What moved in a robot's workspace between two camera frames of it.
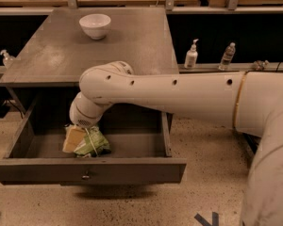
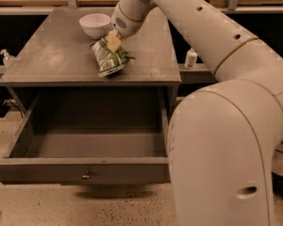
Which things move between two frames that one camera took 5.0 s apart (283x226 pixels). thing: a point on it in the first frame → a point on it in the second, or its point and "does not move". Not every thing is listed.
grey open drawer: x=141 y=140 does not move
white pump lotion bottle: x=191 y=56 does not move
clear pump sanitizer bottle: x=8 y=60 does not move
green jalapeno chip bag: x=94 y=145 → x=108 y=54
